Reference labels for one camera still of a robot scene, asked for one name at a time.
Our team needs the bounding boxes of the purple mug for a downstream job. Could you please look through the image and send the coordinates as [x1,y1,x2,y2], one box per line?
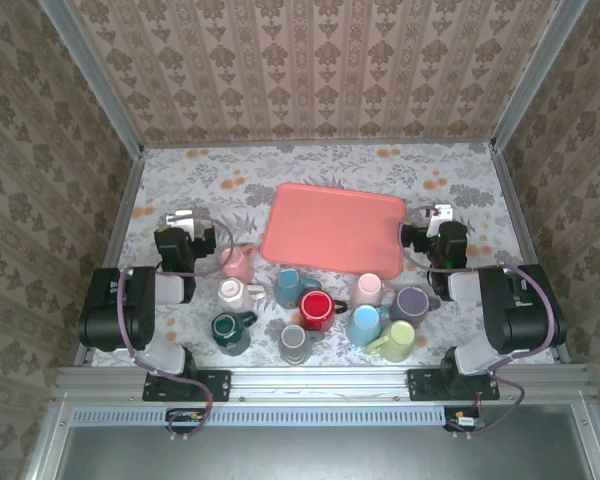
[389,285,441,329]

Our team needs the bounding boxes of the whitish pink faceted mug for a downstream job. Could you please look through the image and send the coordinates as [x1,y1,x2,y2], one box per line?
[216,277,267,314]

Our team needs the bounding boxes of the pale pink round mug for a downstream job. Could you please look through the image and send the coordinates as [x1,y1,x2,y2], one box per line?
[352,272,396,309]

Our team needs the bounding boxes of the dark green mug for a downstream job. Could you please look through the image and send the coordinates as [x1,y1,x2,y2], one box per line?
[210,310,258,356]

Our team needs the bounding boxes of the light green mug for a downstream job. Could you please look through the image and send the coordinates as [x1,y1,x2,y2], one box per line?
[365,319,417,363]

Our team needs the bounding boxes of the light blue mug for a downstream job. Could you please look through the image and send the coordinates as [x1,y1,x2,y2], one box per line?
[345,304,391,348]

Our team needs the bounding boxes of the teal blue mug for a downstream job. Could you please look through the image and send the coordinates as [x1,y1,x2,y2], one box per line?
[273,268,324,309]

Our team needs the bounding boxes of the red mug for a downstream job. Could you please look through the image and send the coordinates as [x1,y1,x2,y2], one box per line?
[298,289,349,332]

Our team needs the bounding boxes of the grey mug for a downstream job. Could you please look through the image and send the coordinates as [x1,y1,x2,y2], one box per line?
[278,323,326,365]

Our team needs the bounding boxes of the floral patterned tablecloth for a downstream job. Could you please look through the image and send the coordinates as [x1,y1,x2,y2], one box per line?
[92,143,564,369]

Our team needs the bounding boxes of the pink plastic tray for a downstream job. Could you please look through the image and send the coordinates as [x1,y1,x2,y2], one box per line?
[259,182,407,279]

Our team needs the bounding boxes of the small circuit board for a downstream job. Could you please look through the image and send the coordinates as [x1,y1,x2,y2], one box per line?
[444,407,484,434]
[165,407,206,434]

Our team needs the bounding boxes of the grey metal panel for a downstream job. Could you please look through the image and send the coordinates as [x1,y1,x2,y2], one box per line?
[54,424,596,480]

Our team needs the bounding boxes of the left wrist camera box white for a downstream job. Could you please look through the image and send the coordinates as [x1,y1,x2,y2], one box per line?
[164,209,197,229]

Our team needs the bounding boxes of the aluminium side rail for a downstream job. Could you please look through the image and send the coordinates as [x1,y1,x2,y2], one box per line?
[489,142,574,364]
[74,149,146,369]

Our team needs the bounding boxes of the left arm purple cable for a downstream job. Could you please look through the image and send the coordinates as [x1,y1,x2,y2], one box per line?
[117,215,237,442]

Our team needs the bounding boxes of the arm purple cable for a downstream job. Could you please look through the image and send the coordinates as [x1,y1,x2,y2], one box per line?
[117,215,237,442]
[401,204,561,441]

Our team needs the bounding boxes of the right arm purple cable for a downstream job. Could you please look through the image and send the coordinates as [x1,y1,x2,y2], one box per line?
[401,204,561,441]

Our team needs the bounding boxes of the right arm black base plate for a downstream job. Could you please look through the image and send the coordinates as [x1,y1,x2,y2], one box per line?
[407,368,501,403]

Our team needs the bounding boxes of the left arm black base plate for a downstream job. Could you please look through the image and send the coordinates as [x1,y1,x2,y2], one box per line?
[142,369,232,403]

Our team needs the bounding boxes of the aluminium frame post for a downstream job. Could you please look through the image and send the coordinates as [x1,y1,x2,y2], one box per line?
[38,0,145,157]
[490,0,591,151]

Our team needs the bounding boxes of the aluminium frame cross rail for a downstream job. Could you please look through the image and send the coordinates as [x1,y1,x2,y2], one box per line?
[54,365,594,401]

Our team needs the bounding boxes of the slotted grey cable duct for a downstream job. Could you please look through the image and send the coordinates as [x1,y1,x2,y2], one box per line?
[72,405,449,427]

